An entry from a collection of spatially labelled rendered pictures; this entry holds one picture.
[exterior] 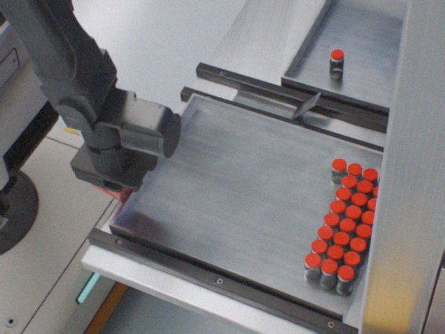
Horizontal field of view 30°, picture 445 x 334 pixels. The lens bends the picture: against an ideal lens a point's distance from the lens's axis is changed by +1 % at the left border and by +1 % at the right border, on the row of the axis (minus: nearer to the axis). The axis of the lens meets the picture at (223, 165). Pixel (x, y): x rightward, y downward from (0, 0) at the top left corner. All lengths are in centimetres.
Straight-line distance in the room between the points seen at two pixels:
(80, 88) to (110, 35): 180
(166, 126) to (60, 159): 109
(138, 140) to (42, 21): 22
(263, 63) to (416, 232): 68
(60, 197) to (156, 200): 81
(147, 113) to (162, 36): 170
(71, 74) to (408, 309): 43
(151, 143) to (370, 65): 48
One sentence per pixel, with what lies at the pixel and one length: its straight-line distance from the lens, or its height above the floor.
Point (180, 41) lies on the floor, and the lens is 266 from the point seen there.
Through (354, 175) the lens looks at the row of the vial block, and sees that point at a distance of 115.
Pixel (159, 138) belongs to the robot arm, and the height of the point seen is 110.
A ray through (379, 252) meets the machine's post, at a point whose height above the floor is 119.
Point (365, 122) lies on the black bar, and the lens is 125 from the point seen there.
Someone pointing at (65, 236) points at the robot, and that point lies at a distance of 192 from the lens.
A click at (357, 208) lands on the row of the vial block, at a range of 112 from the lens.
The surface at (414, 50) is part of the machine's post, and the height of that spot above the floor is 146.
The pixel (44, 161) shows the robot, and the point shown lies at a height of 28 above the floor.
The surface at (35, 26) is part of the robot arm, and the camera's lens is 86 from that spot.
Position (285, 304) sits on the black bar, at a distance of 107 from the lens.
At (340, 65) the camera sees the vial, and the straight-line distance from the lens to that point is 130.
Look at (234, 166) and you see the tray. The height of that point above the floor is 88.
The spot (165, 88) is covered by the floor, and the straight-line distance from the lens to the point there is 252.
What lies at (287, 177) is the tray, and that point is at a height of 88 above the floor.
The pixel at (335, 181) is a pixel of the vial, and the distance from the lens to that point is 118.
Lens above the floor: 186
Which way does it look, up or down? 53 degrees down
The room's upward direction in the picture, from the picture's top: 7 degrees counter-clockwise
